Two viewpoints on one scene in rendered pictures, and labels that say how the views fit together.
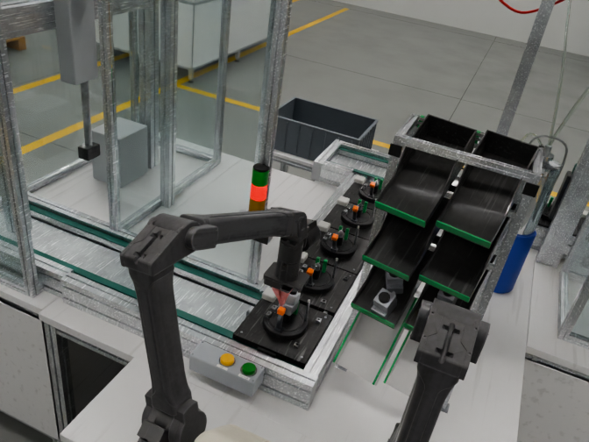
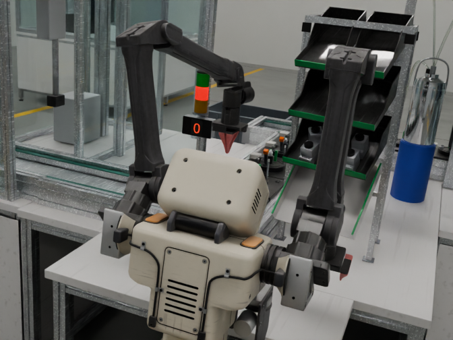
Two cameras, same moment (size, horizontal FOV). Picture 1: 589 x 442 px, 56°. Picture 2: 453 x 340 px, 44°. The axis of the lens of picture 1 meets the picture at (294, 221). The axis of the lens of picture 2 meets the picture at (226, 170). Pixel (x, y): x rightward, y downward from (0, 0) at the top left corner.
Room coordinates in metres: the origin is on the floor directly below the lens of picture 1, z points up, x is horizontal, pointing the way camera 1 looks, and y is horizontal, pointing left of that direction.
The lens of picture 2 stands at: (-0.61, -0.04, 1.74)
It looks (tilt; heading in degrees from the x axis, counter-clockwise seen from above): 19 degrees down; 1
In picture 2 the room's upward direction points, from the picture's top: 5 degrees clockwise
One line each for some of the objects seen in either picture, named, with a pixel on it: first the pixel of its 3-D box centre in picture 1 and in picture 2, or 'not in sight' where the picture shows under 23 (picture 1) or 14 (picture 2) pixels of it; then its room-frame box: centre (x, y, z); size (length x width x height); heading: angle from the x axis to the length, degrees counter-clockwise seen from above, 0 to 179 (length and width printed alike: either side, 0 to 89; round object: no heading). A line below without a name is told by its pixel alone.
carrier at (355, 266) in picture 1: (339, 238); (269, 158); (1.79, -0.18, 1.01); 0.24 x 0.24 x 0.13; 71
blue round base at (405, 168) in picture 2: (504, 254); (412, 169); (1.88, -0.85, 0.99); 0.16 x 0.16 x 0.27
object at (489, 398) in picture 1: (327, 280); (261, 196); (1.73, -0.16, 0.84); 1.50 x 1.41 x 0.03; 71
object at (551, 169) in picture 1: (533, 183); (426, 100); (1.88, -0.85, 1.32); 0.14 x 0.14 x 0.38
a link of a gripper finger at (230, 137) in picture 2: (280, 289); (224, 138); (1.11, 0.01, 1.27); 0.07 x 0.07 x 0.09; 71
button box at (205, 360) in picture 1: (226, 367); not in sight; (1.13, 0.13, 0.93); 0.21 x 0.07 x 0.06; 71
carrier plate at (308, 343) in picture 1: (284, 326); not in sight; (1.31, -0.02, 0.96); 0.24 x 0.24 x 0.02; 71
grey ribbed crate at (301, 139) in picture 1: (322, 132); (248, 126); (3.45, -0.09, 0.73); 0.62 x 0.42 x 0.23; 71
